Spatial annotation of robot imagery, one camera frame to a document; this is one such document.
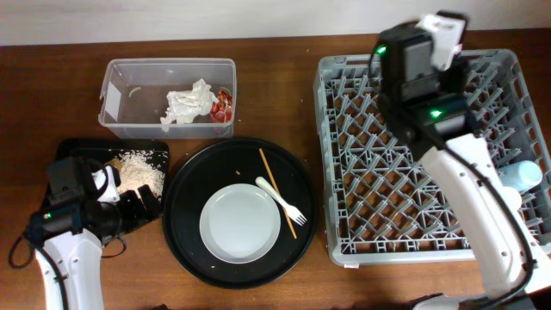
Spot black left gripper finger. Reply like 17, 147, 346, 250
138, 184, 160, 211
119, 190, 142, 207

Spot clear plastic waste bin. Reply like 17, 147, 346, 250
98, 58, 237, 140

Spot white tissue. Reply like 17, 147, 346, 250
160, 79, 219, 132

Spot black rectangular tray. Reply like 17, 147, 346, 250
40, 139, 170, 222

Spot light blue cup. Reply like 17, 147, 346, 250
498, 160, 543, 193

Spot red snack wrapper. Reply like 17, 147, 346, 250
210, 89, 233, 123

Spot peanut shells and rice scraps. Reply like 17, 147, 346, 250
107, 150, 169, 200

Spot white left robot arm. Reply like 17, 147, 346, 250
19, 157, 162, 309

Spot white plastic fork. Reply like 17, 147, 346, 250
255, 177, 307, 226

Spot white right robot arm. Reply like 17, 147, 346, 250
373, 10, 550, 309

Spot grey plate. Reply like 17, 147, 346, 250
199, 183, 282, 264

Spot round black serving tray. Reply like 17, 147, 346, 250
163, 138, 319, 289

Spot wooden chopstick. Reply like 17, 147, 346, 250
258, 147, 298, 240

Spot grey dishwasher rack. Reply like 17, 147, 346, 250
313, 49, 550, 267

